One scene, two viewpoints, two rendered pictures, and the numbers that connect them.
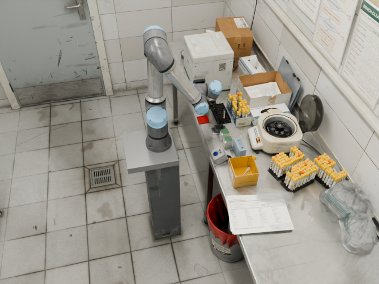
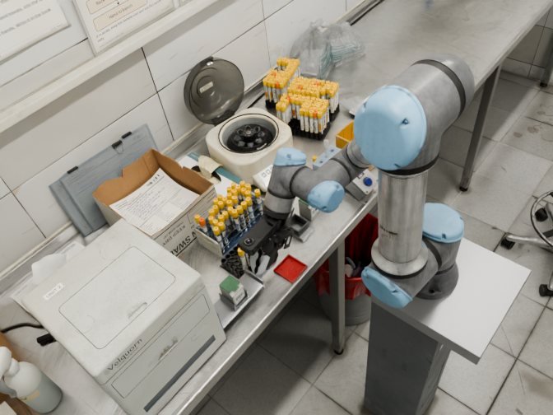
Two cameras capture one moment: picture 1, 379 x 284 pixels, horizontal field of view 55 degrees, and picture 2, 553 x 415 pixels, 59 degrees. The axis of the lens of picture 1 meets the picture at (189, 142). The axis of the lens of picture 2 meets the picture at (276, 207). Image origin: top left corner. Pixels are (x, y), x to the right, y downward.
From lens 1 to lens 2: 2.24 m
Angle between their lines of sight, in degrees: 72
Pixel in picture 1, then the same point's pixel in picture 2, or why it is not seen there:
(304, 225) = (370, 83)
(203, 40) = (99, 304)
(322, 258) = (394, 60)
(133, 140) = (467, 319)
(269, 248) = not seen: hidden behind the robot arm
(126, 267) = (509, 402)
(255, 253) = not seen: hidden behind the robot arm
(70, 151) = not seen: outside the picture
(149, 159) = (476, 257)
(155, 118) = (450, 212)
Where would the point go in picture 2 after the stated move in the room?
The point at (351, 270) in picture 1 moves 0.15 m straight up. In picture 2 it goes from (384, 44) to (387, 10)
